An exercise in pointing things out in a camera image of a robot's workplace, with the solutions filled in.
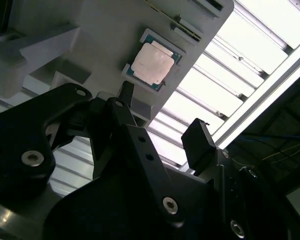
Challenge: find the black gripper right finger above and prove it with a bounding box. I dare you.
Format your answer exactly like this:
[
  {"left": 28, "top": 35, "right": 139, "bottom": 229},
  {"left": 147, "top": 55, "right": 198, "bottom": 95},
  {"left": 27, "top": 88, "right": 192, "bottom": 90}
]
[{"left": 181, "top": 117, "right": 300, "bottom": 240}]

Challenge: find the silver CPU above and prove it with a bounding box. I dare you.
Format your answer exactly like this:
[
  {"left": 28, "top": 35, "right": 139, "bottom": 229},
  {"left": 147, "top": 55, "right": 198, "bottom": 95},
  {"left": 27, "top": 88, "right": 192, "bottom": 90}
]
[{"left": 129, "top": 36, "right": 183, "bottom": 89}]

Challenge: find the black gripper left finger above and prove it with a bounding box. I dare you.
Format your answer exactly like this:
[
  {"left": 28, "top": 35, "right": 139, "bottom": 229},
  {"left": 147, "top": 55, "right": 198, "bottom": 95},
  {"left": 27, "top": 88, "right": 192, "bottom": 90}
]
[{"left": 0, "top": 81, "right": 187, "bottom": 227}]

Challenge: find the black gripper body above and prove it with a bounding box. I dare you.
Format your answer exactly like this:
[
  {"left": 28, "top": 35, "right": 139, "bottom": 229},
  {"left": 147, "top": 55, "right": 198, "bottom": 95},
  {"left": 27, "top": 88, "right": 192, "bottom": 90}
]
[{"left": 42, "top": 172, "right": 216, "bottom": 240}]

